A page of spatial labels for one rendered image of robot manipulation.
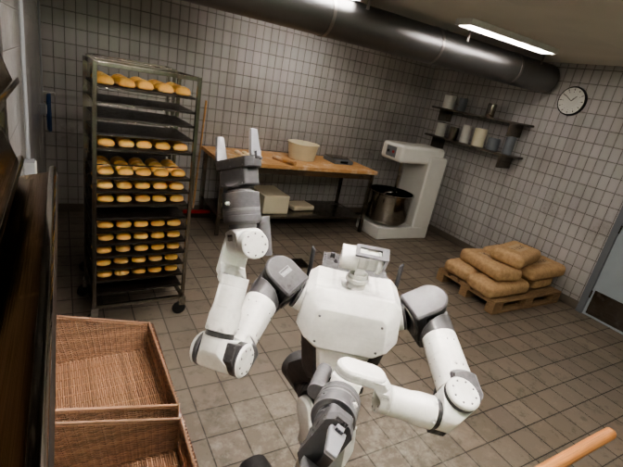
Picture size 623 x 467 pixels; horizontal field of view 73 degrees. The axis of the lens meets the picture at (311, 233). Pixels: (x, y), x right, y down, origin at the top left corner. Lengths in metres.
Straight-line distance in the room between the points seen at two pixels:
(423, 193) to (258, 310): 5.20
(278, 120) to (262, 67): 0.71
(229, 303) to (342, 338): 0.33
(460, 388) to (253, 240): 0.56
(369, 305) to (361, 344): 0.11
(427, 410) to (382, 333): 0.23
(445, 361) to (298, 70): 5.13
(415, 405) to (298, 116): 5.24
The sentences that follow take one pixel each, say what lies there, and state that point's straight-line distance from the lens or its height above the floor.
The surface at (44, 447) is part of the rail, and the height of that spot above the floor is 1.44.
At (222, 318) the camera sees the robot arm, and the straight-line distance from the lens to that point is 0.95.
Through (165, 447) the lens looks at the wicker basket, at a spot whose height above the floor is 0.62.
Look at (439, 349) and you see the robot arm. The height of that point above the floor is 1.34.
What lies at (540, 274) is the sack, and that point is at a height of 0.38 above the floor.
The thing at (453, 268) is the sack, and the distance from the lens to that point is 4.93.
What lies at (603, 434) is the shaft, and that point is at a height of 1.20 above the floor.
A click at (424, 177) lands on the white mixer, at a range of 6.09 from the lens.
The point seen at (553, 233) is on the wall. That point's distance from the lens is 5.78.
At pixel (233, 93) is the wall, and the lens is 5.56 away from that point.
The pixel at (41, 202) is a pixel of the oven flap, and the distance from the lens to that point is 1.48.
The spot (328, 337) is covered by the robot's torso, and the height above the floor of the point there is 1.28.
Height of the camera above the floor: 1.89
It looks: 20 degrees down
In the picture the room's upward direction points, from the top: 11 degrees clockwise
